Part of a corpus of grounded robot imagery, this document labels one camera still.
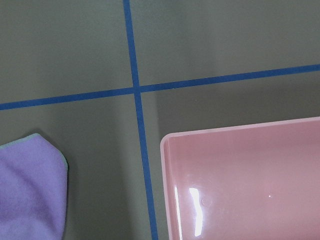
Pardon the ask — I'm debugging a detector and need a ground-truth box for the purple microfiber cloth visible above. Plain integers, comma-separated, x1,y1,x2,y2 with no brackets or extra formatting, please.
0,133,68,240

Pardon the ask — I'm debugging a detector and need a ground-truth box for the pink plastic tray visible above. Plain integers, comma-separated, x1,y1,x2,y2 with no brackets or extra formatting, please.
160,117,320,240

